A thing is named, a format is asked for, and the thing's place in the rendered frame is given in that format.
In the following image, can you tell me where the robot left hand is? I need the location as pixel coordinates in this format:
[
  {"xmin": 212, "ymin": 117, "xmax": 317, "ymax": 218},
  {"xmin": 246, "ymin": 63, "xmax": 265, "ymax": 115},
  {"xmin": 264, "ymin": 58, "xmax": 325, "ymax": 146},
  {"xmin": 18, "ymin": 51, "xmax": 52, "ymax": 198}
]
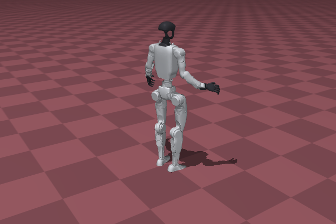
[{"xmin": 146, "ymin": 75, "xmax": 155, "ymax": 87}]

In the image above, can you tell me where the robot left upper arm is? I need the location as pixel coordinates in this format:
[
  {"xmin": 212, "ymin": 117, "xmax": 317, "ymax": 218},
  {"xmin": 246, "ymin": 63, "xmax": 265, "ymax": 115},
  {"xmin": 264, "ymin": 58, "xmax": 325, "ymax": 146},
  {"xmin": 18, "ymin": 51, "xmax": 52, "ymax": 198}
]
[{"xmin": 146, "ymin": 44, "xmax": 155, "ymax": 69}]

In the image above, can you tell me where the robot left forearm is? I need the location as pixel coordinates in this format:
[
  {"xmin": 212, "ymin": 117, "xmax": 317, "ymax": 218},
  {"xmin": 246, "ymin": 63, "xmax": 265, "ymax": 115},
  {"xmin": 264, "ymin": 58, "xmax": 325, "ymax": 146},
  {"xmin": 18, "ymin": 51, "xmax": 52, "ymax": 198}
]
[{"xmin": 145, "ymin": 62, "xmax": 152, "ymax": 78}]

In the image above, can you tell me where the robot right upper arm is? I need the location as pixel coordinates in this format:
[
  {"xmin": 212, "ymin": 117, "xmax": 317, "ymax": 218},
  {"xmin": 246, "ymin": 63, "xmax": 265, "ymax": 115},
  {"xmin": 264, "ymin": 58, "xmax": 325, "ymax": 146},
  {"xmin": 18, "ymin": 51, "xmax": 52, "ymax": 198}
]
[{"xmin": 173, "ymin": 47, "xmax": 186, "ymax": 79}]

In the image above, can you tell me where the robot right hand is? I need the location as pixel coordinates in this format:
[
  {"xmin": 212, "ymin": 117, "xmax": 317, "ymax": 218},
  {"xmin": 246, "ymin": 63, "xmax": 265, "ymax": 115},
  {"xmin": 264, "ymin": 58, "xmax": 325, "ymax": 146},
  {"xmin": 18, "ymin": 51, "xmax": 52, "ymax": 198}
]
[{"xmin": 200, "ymin": 82, "xmax": 220, "ymax": 95}]

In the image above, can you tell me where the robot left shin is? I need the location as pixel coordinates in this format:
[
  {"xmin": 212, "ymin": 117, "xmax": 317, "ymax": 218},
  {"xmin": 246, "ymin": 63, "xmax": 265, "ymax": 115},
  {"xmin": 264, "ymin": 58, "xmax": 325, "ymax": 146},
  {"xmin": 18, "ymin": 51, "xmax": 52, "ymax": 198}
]
[{"xmin": 154, "ymin": 124, "xmax": 166, "ymax": 160}]

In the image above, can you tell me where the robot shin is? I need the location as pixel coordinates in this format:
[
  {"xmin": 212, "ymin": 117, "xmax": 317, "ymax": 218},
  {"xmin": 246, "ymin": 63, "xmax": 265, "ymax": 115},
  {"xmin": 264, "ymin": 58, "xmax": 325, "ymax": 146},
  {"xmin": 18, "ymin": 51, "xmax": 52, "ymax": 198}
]
[
  {"xmin": 170, "ymin": 130, "xmax": 183, "ymax": 166},
  {"xmin": 154, "ymin": 124, "xmax": 166, "ymax": 160}
]

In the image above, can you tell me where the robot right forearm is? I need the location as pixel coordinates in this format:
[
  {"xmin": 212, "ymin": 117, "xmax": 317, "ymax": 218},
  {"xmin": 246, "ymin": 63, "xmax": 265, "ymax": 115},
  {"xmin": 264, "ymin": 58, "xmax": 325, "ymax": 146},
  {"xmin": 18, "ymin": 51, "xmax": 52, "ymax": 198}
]
[{"xmin": 183, "ymin": 71, "xmax": 205, "ymax": 90}]

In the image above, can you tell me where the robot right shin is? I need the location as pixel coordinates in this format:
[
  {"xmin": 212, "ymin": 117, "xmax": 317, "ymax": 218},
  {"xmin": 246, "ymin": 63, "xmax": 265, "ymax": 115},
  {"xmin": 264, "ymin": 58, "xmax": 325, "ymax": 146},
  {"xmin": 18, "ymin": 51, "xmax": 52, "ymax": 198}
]
[{"xmin": 170, "ymin": 130, "xmax": 183, "ymax": 166}]

